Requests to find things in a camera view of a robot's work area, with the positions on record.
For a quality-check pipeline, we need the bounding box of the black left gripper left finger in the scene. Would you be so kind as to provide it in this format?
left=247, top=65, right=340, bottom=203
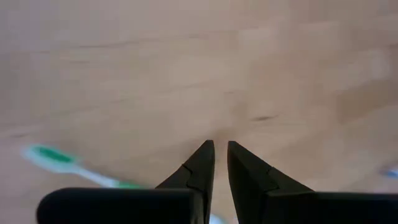
left=36, top=139, right=216, bottom=224

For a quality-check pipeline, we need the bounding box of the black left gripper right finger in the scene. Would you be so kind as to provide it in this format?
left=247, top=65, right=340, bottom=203
left=228, top=141, right=398, bottom=224

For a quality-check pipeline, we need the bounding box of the green and white toothbrush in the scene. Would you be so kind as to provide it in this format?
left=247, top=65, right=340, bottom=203
left=21, top=143, right=228, bottom=224

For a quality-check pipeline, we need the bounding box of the blue and white toothbrush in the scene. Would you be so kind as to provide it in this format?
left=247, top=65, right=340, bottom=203
left=379, top=167, right=398, bottom=180

